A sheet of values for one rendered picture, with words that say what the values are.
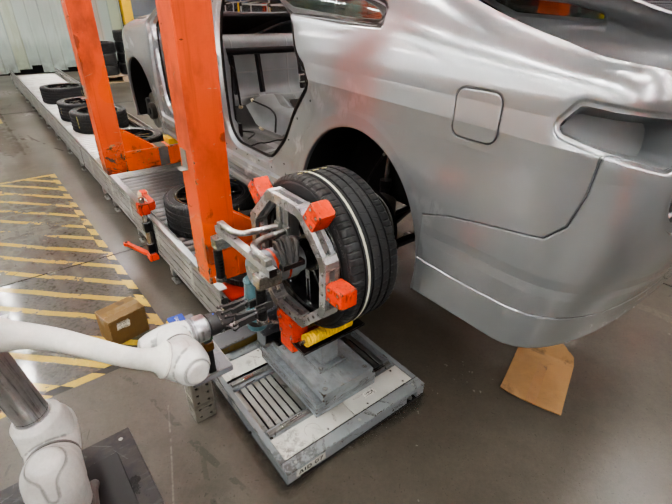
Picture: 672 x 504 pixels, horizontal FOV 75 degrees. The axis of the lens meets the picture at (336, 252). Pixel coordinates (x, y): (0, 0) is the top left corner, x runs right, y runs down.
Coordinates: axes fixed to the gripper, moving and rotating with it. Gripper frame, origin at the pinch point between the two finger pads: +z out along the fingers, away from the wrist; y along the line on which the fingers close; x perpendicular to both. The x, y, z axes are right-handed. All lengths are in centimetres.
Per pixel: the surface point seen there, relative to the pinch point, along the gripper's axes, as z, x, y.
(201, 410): -17, -76, -36
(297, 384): 23, -66, -14
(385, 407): 53, -75, 16
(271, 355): 25, -68, -41
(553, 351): 164, -81, 42
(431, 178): 59, 40, 20
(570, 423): 124, -83, 73
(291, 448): 5, -75, 7
